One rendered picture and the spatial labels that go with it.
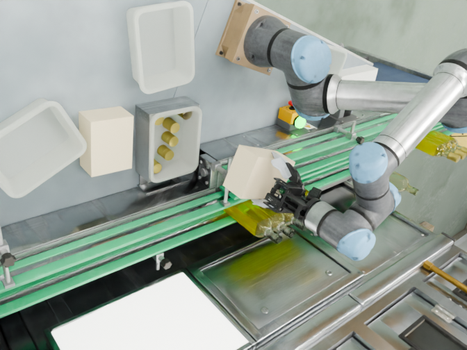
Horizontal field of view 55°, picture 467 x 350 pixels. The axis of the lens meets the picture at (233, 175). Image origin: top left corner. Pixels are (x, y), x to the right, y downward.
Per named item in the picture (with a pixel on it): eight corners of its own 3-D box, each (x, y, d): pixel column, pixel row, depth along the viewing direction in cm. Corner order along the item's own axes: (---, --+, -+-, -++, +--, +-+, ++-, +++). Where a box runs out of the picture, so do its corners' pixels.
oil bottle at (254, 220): (218, 207, 153) (260, 242, 139) (219, 193, 150) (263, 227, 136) (231, 202, 156) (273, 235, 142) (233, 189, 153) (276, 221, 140)
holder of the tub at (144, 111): (135, 185, 142) (148, 198, 137) (135, 104, 128) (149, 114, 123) (181, 172, 152) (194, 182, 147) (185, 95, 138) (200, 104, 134)
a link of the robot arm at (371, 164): (513, 30, 100) (379, 178, 86) (506, 69, 108) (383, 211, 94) (461, 20, 107) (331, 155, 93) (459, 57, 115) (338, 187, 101)
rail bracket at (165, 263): (138, 256, 139) (161, 282, 131) (138, 239, 136) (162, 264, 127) (149, 252, 142) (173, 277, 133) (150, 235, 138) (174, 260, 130)
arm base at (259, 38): (251, 11, 129) (274, 19, 122) (287, 19, 139) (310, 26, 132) (238, 63, 135) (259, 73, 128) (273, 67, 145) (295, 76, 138)
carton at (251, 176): (239, 144, 118) (258, 156, 113) (276, 151, 130) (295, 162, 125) (222, 185, 121) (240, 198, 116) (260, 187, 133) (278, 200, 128)
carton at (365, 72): (330, 71, 179) (342, 76, 176) (366, 64, 193) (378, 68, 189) (326, 86, 183) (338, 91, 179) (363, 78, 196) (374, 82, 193)
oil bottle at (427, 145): (397, 140, 217) (453, 166, 199) (401, 130, 214) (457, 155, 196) (404, 138, 220) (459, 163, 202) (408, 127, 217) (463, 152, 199)
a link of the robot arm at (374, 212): (402, 178, 98) (370, 212, 95) (404, 207, 106) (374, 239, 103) (372, 162, 103) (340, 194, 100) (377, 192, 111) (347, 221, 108)
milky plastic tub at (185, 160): (135, 172, 139) (150, 185, 134) (135, 104, 128) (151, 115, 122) (183, 159, 149) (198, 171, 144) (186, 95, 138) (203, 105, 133)
